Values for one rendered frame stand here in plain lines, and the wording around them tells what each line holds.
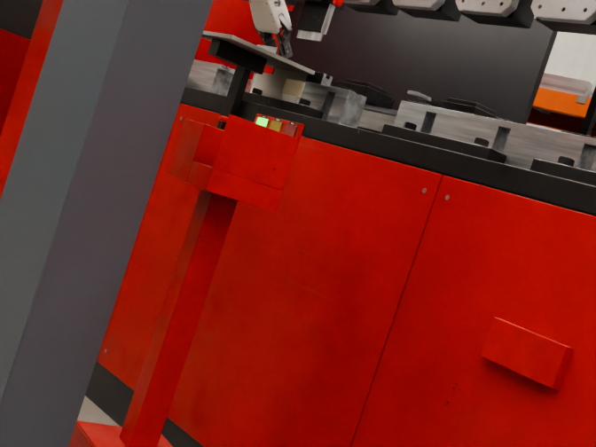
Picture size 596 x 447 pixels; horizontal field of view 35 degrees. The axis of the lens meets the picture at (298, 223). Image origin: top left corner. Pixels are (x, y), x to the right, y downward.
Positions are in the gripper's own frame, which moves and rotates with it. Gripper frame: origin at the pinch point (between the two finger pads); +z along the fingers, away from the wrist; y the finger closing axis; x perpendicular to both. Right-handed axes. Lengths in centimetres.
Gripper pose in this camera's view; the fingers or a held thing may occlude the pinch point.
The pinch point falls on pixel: (278, 50)
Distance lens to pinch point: 237.2
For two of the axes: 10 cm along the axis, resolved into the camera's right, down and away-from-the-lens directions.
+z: 2.4, 8.6, 4.5
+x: -7.6, 4.6, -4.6
